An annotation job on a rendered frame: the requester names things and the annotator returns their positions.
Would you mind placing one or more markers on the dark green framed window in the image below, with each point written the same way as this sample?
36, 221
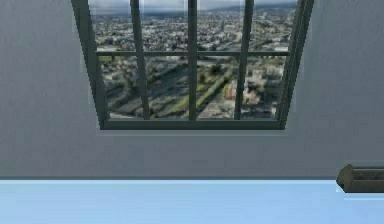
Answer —
192, 83

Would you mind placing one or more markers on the dark brown wooden furniture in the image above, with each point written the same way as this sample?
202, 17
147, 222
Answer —
361, 180

